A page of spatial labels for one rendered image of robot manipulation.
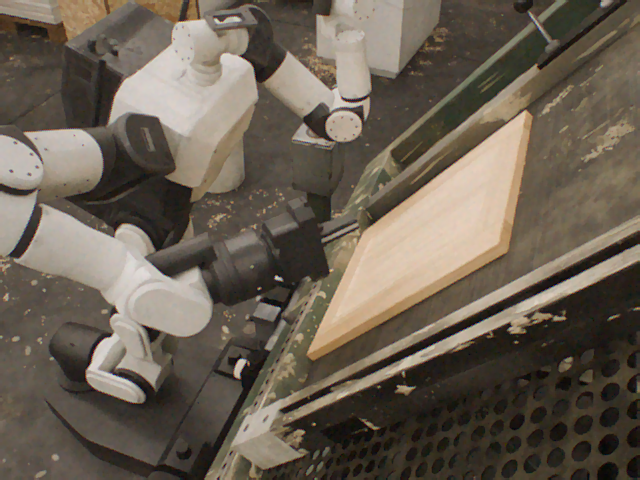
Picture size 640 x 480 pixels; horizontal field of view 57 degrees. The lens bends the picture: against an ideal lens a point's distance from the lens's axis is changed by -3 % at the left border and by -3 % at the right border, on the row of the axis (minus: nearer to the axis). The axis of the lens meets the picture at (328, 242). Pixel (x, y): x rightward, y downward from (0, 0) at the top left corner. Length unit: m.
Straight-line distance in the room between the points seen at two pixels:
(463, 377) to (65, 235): 0.47
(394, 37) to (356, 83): 2.50
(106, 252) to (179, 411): 1.31
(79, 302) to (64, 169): 1.85
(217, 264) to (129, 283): 0.11
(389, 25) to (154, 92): 2.83
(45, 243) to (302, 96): 0.74
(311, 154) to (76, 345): 0.95
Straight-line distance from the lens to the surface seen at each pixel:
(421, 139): 1.59
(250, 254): 0.78
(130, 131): 0.93
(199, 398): 1.99
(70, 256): 0.73
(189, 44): 1.01
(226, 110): 1.08
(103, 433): 2.03
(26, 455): 2.29
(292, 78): 1.29
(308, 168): 1.68
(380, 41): 3.83
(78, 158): 0.84
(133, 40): 1.14
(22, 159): 0.73
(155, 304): 0.75
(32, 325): 2.64
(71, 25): 3.18
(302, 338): 1.19
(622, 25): 1.16
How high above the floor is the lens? 1.84
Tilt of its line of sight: 43 degrees down
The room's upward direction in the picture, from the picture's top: straight up
